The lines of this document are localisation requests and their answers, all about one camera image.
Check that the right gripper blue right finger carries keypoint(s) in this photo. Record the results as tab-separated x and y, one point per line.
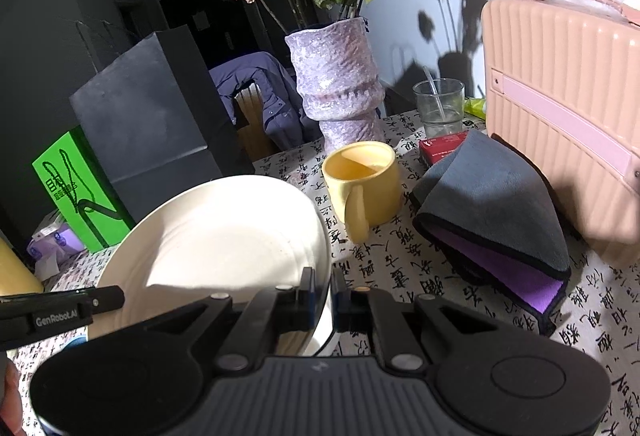
342	313

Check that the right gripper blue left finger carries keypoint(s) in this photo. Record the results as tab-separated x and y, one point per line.
306	300

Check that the person's left hand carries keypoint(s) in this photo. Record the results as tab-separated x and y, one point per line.
11	404

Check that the yellow thermos jug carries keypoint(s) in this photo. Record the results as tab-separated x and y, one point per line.
15	278

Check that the purple tissue pack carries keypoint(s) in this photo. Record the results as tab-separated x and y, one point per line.
51	247

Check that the yellow mug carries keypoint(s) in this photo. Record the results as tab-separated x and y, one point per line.
363	181

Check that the green paper bag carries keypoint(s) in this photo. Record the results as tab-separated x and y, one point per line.
80	190

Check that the grey purple cloth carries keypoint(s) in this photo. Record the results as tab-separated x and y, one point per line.
490	212

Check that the red small box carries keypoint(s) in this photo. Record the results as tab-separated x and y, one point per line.
435	149

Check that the clear drinking glass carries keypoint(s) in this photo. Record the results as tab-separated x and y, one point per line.
440	104

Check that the green snack packet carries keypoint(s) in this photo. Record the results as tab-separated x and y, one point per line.
476	107

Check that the purple textured vase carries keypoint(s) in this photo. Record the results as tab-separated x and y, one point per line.
337	78

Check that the black paper bag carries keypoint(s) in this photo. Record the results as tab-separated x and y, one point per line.
156	123

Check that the calligraphy print tablecloth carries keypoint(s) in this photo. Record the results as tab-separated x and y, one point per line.
600	316

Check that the pink small suitcase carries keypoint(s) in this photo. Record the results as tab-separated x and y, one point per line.
562	81

